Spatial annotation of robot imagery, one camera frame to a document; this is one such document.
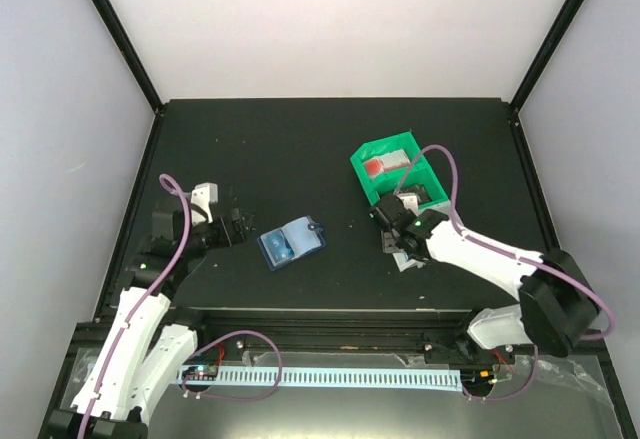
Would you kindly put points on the light blue slotted cable duct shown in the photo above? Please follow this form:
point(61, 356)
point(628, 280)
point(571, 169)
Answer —
point(309, 377)

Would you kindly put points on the small electronics board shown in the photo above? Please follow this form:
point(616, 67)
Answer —
point(200, 373)

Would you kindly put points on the green bin with red cards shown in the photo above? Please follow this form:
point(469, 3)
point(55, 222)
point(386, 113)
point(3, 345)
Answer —
point(404, 140)

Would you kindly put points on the black aluminium frame rail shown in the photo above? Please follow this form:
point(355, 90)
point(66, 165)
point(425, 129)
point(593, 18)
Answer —
point(437, 336)

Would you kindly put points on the green bin with black cards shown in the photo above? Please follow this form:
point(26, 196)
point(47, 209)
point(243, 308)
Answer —
point(421, 181)

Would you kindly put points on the red white card stack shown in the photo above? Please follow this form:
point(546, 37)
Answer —
point(384, 163)

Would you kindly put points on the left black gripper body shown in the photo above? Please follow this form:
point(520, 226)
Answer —
point(230, 239)

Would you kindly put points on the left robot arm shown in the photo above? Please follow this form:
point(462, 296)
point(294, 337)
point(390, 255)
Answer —
point(148, 340)

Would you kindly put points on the black VIP card stack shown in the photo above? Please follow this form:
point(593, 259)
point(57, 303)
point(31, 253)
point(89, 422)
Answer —
point(420, 190)

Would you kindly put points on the black frame post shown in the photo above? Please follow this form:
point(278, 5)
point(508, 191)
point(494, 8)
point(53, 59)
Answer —
point(118, 33)
point(553, 38)

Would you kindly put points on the blue card holder wallet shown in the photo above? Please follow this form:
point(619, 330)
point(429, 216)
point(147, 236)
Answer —
point(305, 235)

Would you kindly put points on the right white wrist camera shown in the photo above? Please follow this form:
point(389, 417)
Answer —
point(410, 202)

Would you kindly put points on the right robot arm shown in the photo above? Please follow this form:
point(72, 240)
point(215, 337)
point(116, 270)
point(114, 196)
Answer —
point(555, 305)

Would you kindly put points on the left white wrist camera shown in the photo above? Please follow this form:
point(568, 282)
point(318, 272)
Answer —
point(203, 197)

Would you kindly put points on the blue credit card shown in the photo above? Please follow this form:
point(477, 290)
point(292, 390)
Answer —
point(277, 246)

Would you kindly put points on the white bin with blue cards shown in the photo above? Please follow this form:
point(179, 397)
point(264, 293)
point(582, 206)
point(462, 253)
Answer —
point(405, 254)

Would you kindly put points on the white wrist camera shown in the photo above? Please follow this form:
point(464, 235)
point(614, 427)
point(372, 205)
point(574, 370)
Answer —
point(203, 197)
point(410, 202)

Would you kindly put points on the right black frame post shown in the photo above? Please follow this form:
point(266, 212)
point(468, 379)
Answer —
point(553, 38)

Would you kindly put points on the left black frame post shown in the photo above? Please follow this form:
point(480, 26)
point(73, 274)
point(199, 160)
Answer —
point(118, 33)

